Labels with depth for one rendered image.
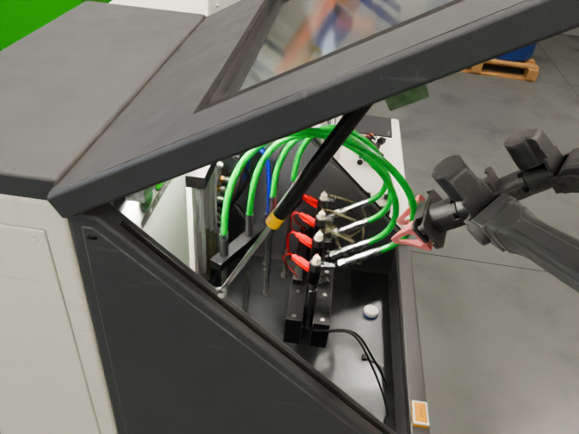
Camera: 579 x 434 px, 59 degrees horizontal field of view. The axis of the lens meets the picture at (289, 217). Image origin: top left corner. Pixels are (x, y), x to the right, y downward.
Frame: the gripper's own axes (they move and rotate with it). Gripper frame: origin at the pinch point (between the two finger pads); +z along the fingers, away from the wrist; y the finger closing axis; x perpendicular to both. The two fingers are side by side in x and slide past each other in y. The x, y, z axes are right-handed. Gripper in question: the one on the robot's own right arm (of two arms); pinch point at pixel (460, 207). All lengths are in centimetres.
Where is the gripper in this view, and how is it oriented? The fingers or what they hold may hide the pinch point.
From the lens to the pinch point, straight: 116.1
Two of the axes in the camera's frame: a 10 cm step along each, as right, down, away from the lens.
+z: -7.2, 3.5, 6.0
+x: -3.6, 5.5, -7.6
